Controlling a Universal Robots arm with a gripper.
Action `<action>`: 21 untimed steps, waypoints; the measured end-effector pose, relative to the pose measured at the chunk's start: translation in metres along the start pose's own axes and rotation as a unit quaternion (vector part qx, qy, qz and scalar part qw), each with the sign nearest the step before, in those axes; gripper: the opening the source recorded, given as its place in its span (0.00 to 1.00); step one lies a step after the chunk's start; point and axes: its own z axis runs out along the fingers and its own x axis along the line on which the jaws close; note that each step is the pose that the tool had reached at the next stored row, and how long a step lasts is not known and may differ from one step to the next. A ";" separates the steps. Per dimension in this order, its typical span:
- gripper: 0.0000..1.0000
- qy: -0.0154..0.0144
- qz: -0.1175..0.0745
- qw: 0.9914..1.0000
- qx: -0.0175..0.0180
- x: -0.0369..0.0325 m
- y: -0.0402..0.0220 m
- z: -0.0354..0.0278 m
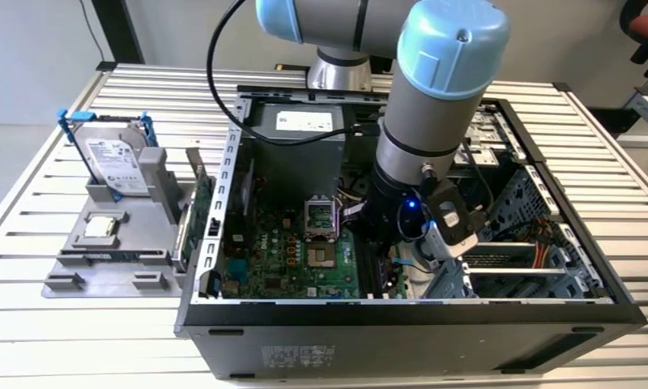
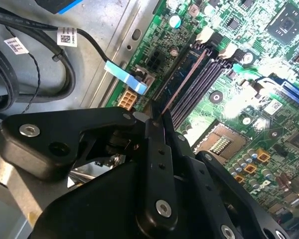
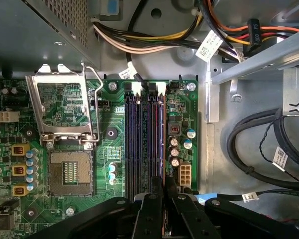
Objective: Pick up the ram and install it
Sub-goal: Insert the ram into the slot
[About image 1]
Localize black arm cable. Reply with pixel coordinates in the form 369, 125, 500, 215
205, 0, 383, 146

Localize black upright post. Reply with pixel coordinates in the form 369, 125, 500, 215
91, 0, 145, 66

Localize coloured wire bundle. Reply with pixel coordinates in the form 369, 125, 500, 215
526, 217, 556, 271

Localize black open PC case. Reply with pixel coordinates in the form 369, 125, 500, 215
173, 83, 648, 382

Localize silver CPU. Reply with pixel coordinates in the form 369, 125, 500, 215
83, 218, 116, 240

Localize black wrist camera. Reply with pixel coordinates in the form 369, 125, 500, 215
424, 181, 487, 246

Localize silver disk bay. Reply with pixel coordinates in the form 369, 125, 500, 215
424, 238, 600, 301

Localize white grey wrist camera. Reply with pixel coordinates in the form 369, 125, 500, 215
413, 226, 483, 261

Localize metal socket cover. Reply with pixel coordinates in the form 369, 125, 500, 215
304, 196, 340, 241

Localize thin black wall cable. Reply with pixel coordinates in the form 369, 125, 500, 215
79, 0, 113, 62

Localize green graphics card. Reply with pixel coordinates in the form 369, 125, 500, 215
173, 147, 219, 276

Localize grey power supply unit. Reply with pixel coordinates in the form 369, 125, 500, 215
241, 100, 348, 203

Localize grey ribbon cable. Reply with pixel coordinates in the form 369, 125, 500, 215
335, 186, 372, 203

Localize green motherboard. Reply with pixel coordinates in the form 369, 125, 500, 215
220, 198, 412, 301

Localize silver drive cage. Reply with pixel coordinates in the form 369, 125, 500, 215
452, 103, 523, 179

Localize round black component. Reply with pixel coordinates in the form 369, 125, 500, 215
348, 172, 377, 199

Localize CPU socket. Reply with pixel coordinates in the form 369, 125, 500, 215
304, 241, 340, 269

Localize black RAM slot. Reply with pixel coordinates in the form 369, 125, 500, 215
361, 259, 377, 299
368, 261, 384, 299
355, 246, 372, 299

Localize hard disk in blue carrier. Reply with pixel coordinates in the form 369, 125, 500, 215
55, 109, 159, 202

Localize grey parts rack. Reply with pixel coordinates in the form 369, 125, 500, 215
40, 147, 196, 301

